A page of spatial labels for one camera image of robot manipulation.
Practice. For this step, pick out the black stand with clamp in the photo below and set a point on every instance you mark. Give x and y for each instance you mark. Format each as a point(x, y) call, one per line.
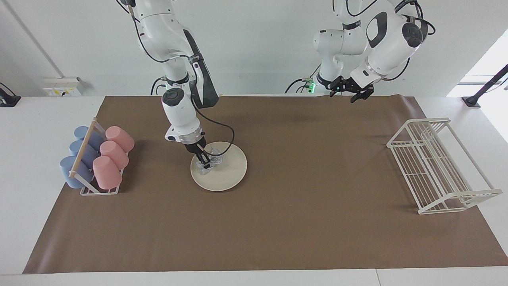
point(486, 87)

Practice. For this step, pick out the blue plastic cup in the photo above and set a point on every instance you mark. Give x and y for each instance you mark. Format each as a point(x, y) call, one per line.
point(77, 147)
point(68, 171)
point(82, 132)

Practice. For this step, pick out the cream round plate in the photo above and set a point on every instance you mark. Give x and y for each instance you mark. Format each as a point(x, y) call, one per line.
point(230, 171)

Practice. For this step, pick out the brown table mat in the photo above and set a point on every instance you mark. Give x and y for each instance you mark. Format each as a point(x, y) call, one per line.
point(297, 230)

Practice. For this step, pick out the white wall socket box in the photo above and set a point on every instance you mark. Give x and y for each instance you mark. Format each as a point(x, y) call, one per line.
point(61, 86)

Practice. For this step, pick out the pink plastic cup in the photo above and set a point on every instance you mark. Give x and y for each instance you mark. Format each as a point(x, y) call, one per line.
point(106, 172)
point(120, 138)
point(115, 155)

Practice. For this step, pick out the white cup holder rack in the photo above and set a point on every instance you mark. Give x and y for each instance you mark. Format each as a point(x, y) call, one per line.
point(82, 153)

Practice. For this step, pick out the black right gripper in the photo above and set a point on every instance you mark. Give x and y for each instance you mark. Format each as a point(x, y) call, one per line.
point(195, 146)

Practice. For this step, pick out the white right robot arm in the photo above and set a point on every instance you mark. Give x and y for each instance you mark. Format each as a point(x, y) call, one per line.
point(178, 111)

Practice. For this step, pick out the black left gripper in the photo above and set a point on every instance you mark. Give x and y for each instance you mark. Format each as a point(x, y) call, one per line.
point(355, 84)

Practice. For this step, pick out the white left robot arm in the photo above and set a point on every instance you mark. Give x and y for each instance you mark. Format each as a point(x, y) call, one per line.
point(389, 43)

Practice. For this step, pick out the black table clamp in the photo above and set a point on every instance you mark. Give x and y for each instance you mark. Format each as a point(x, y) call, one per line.
point(8, 99)

